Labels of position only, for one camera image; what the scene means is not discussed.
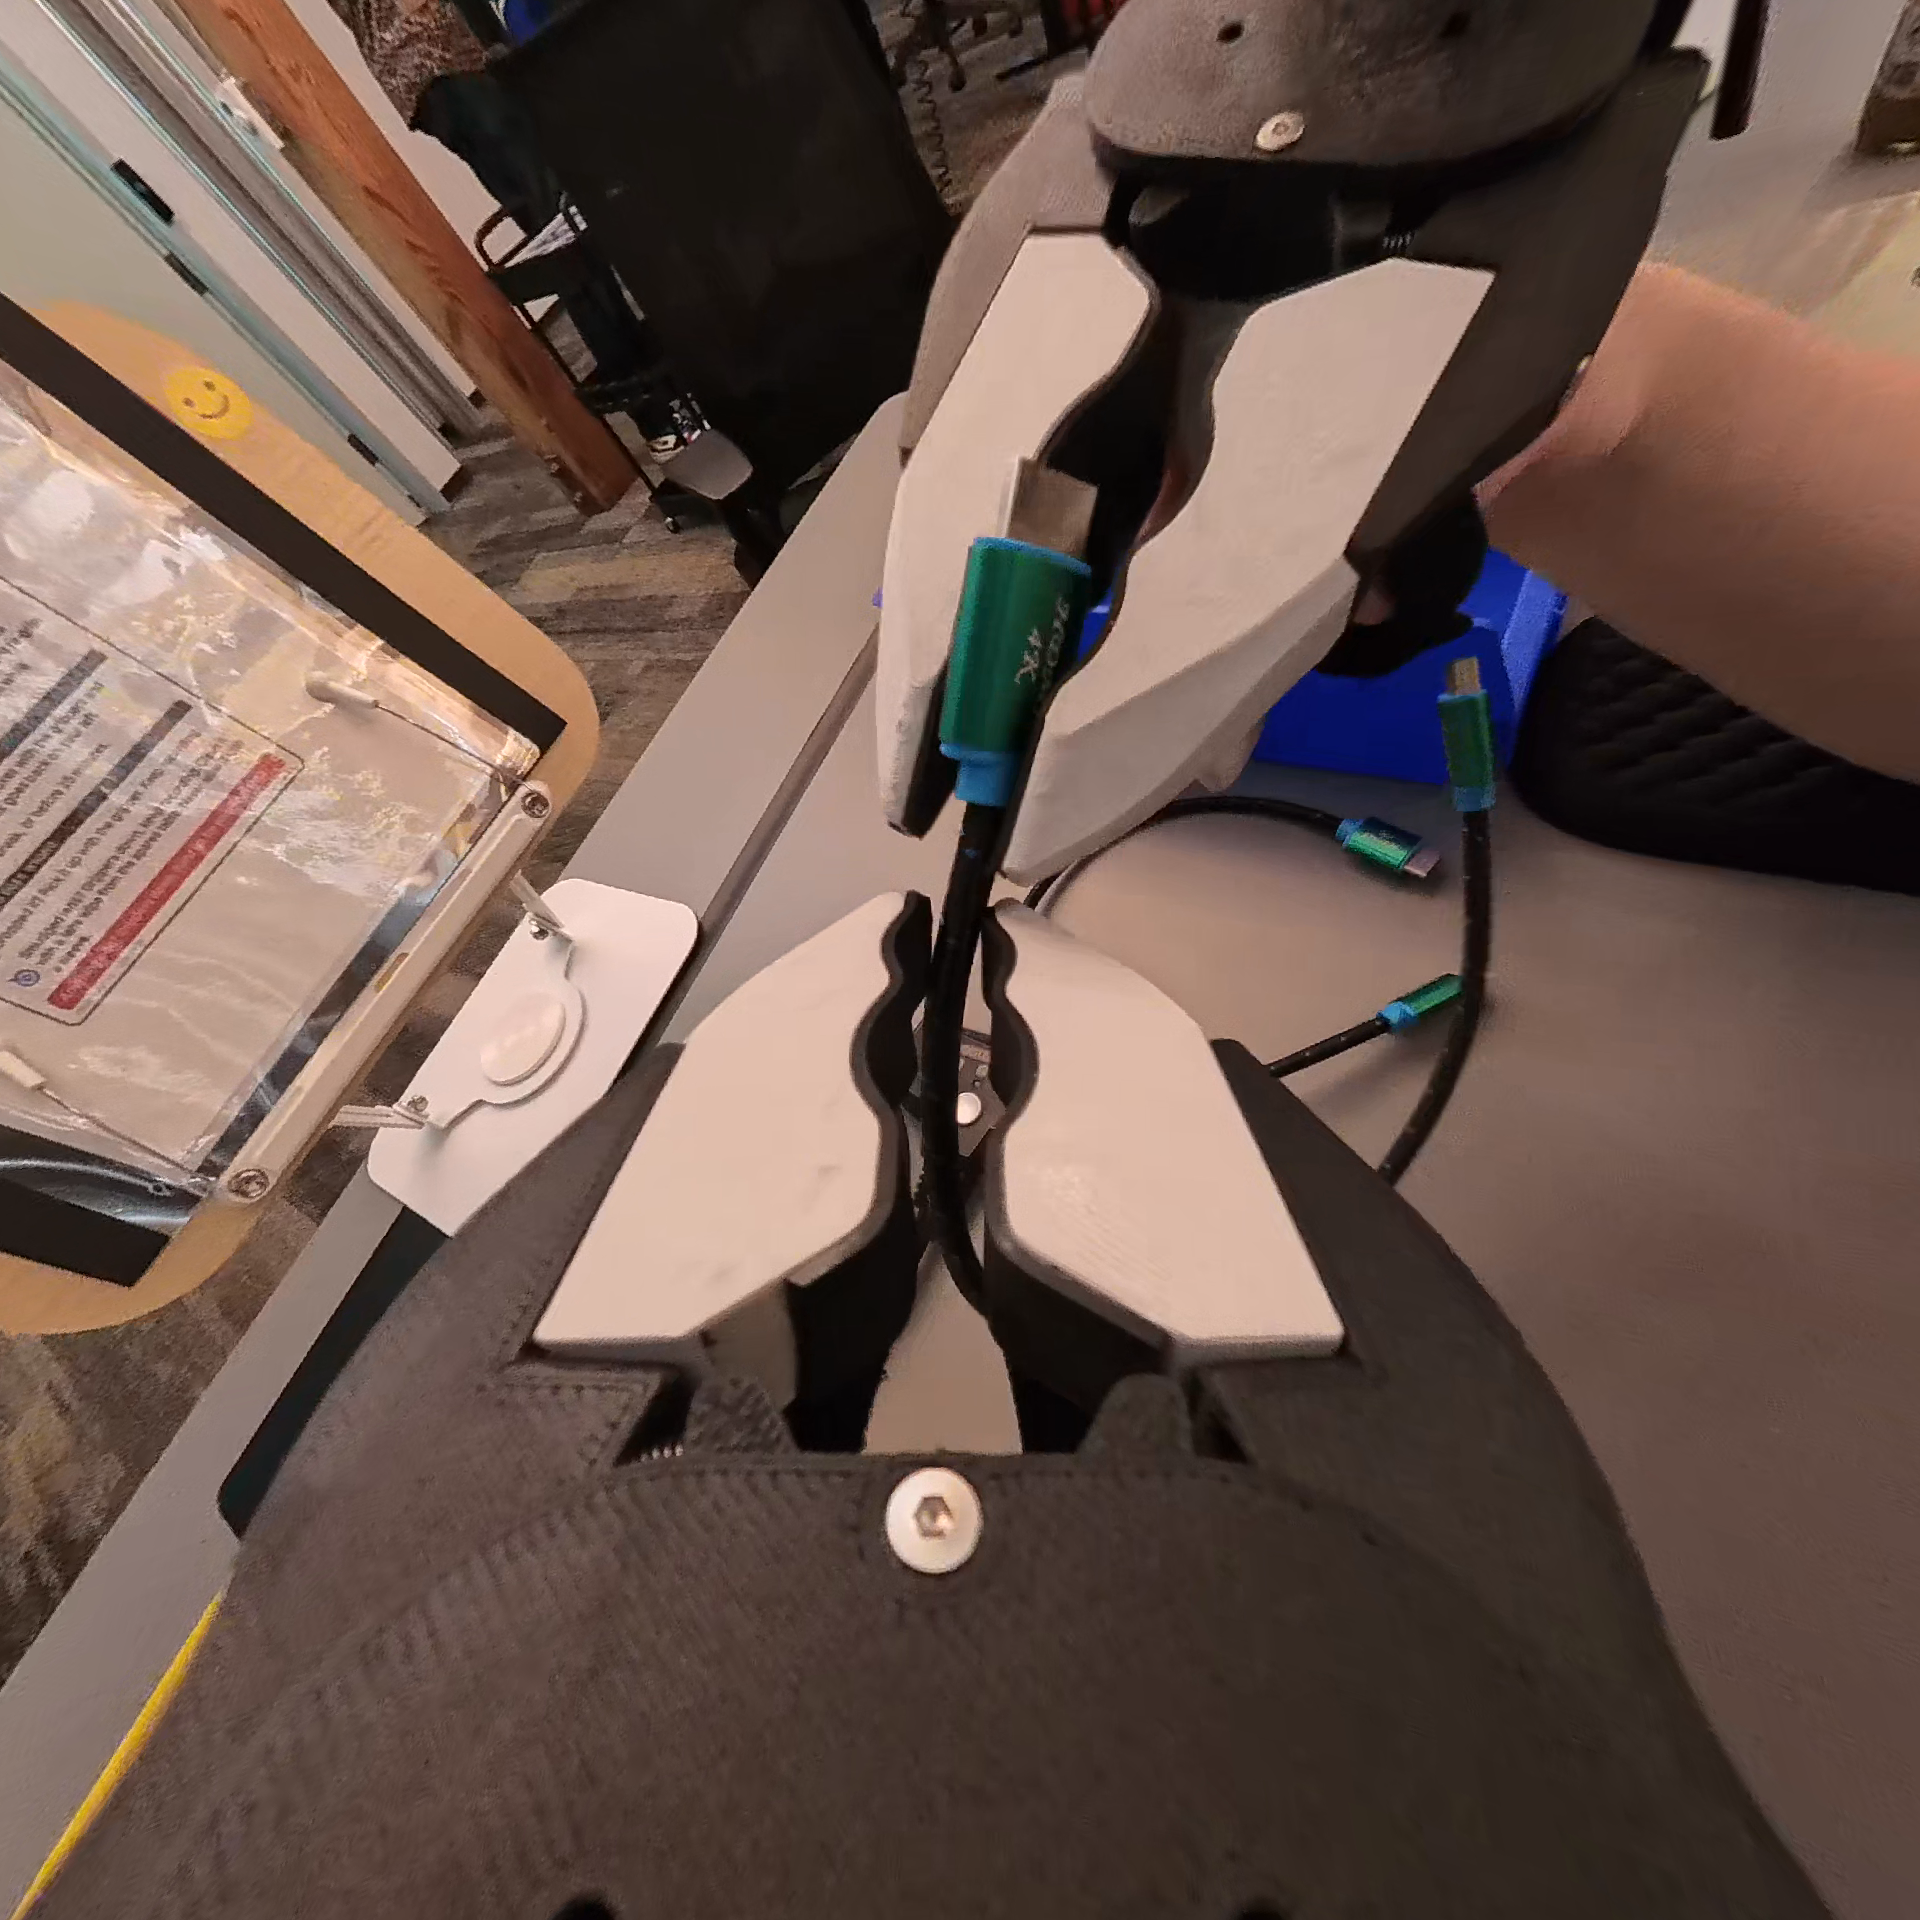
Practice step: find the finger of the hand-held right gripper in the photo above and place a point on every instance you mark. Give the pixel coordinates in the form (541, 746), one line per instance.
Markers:
(990, 385)
(1292, 498)

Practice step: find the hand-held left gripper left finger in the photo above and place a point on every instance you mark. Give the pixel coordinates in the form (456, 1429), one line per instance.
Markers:
(704, 1199)

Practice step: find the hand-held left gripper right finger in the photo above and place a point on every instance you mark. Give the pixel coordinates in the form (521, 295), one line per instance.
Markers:
(1168, 1199)

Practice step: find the grey hdmi switch adapter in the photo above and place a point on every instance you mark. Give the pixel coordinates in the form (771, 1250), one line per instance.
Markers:
(963, 1104)

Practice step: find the blue plastic bin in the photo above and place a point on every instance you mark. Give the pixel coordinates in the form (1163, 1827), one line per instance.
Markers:
(1347, 733)

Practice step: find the yellow plastic bin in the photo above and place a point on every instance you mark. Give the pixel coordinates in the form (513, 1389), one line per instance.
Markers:
(120, 1754)

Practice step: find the person's right forearm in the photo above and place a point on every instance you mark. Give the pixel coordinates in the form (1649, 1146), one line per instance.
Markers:
(1726, 498)

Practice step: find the black office chair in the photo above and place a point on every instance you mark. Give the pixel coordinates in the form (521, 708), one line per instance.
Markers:
(743, 198)

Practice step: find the printed instruction sheet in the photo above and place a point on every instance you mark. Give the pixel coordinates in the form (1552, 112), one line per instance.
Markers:
(153, 839)

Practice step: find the yellow smiley sticker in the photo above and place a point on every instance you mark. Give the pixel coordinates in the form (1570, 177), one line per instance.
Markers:
(201, 402)

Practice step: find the wooden support post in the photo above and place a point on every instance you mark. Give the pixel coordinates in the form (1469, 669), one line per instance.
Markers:
(402, 250)

